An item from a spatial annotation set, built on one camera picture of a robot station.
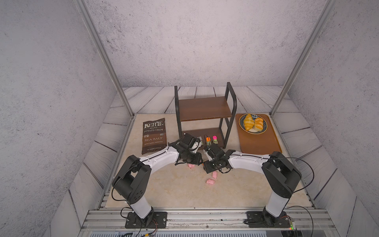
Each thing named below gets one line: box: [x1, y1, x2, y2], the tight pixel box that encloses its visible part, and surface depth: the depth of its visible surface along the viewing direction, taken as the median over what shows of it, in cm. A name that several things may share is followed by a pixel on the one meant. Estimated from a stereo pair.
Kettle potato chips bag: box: [141, 117, 168, 155], surface depth 110 cm
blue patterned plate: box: [238, 113, 268, 135], surface depth 113 cm
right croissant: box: [254, 117, 265, 132], surface depth 110 cm
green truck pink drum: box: [212, 135, 219, 145], surface depth 100 cm
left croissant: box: [243, 113, 255, 131], surface depth 110 cm
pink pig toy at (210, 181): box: [205, 178, 216, 186], surface depth 86 cm
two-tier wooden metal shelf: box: [174, 81, 238, 149], surface depth 88 cm
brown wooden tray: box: [235, 113, 283, 154], surface depth 107 cm
